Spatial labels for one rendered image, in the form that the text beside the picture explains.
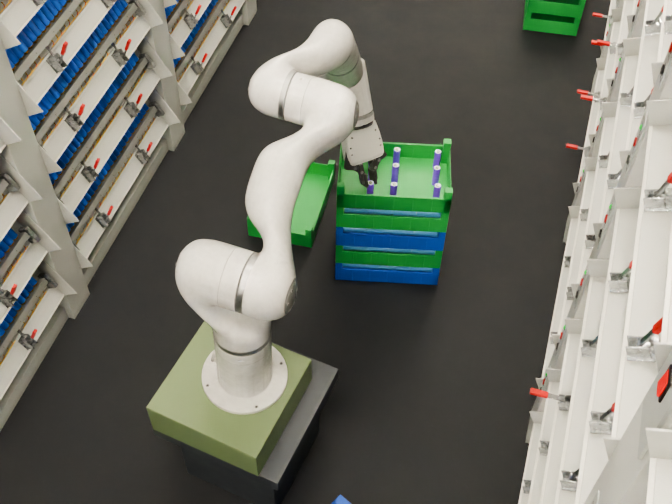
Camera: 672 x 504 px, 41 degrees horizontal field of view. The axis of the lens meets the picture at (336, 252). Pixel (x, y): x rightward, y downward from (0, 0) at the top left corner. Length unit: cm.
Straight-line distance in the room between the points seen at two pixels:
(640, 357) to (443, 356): 133
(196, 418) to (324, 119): 70
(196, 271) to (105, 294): 102
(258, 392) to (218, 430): 12
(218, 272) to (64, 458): 91
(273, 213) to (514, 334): 108
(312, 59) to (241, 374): 66
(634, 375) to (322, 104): 85
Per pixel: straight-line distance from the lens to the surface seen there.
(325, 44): 183
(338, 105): 175
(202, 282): 166
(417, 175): 245
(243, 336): 177
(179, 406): 198
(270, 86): 178
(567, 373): 190
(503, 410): 243
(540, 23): 352
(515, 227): 280
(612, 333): 148
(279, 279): 163
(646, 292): 128
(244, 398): 197
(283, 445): 203
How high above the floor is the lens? 209
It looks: 51 degrees down
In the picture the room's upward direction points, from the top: 1 degrees clockwise
